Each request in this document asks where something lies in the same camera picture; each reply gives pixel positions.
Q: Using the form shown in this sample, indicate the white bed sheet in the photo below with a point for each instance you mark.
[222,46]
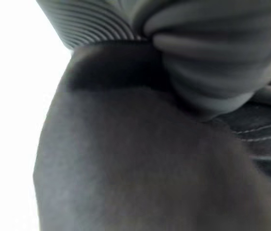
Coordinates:
[8,96]

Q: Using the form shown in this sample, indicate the dark grey garment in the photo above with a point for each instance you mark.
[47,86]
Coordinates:
[126,156]

